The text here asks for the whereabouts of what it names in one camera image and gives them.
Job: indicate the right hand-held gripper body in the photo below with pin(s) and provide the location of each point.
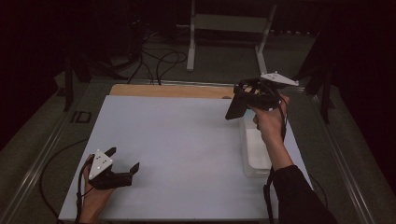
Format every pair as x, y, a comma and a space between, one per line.
263, 98

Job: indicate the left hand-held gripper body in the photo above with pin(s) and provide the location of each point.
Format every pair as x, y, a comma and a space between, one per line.
109, 181

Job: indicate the white plastic bin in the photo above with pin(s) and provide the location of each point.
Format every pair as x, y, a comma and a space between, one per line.
258, 155

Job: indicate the person's left hand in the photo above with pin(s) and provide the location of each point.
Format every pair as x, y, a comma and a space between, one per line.
93, 199

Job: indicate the person's right hand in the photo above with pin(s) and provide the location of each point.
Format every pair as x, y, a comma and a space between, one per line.
271, 124

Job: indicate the white metal stand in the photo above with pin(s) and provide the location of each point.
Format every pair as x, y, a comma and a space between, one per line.
230, 23

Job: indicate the black stand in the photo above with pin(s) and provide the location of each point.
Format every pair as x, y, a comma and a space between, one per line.
68, 87
325, 93

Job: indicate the black rectangular floor bracket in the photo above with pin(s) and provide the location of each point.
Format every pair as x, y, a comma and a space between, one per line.
81, 117

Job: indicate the metal floor rail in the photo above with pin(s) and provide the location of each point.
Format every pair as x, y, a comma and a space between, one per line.
34, 174
345, 174

